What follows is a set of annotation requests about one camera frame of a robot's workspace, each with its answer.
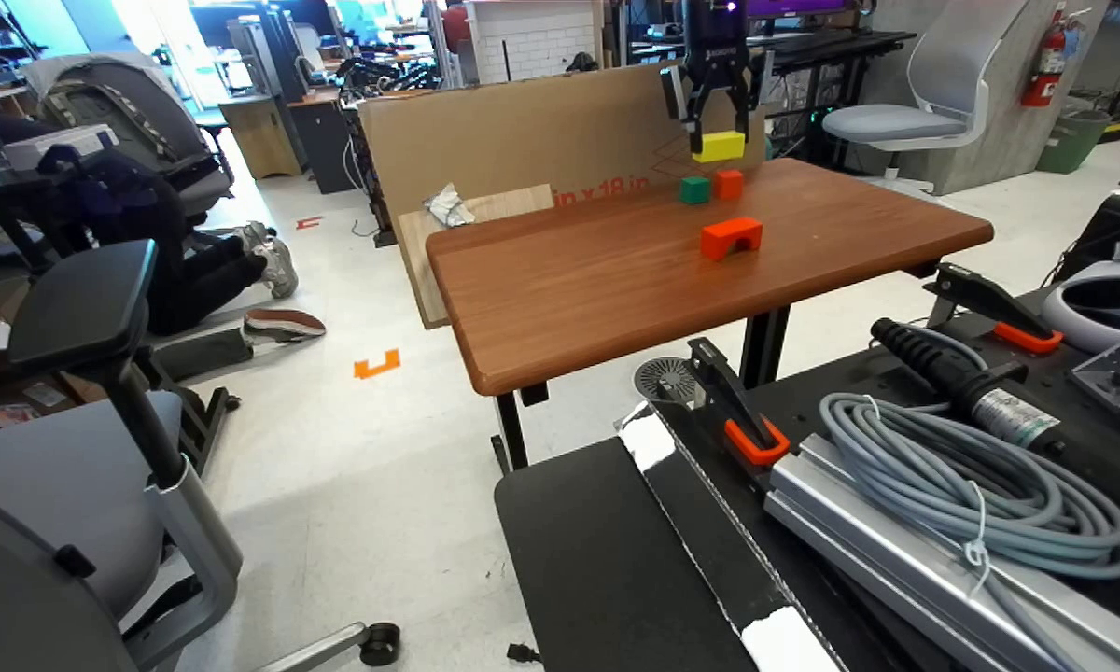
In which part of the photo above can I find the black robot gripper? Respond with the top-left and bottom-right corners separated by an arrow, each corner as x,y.
686,0 -> 753,156

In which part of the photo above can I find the grey office chair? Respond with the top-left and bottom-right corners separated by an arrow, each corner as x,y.
0,235 -> 402,672

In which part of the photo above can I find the black caster wheel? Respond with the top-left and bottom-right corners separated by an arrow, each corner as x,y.
357,621 -> 402,668

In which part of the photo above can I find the black bench top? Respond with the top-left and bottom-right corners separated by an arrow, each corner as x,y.
493,325 -> 1120,672

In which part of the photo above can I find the white office chair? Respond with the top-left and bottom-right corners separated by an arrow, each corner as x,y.
819,0 -> 1041,203

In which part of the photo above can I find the orange arch block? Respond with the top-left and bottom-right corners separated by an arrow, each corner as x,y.
698,213 -> 770,265

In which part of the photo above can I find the red fire extinguisher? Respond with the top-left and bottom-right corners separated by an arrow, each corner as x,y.
1021,4 -> 1092,112

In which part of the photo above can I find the green bin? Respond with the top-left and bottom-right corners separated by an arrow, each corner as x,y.
1039,108 -> 1114,176

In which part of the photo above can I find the grey coiled cable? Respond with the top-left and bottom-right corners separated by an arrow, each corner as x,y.
814,387 -> 1120,586

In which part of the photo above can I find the brown wooden table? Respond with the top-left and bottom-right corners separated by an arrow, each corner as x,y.
425,153 -> 996,478

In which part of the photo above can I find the large cardboard sheet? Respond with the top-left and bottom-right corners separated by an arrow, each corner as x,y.
354,64 -> 770,245

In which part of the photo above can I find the brown sandal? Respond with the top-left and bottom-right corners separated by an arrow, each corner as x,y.
240,306 -> 327,349

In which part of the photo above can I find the black cable connector plug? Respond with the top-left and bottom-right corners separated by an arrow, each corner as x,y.
865,315 -> 1067,457

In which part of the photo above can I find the green cube block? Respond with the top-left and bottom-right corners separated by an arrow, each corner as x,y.
675,171 -> 717,208

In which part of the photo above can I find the wooden cabinet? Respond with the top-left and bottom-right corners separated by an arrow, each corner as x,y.
215,93 -> 306,183

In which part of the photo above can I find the aluminium extrusion rail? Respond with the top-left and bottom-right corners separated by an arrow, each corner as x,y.
761,428 -> 1120,672

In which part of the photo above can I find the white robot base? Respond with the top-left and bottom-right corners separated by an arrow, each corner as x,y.
1039,183 -> 1120,357

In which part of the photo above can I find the small cardboard piece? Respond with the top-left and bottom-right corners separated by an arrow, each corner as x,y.
392,181 -> 560,332

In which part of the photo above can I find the orange cube block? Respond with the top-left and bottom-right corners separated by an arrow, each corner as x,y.
711,164 -> 751,207

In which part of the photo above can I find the black orange bar clamp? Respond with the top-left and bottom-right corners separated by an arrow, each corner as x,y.
921,263 -> 1067,357
634,337 -> 795,475

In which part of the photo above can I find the yellow block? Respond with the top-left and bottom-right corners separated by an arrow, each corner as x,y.
690,126 -> 751,168

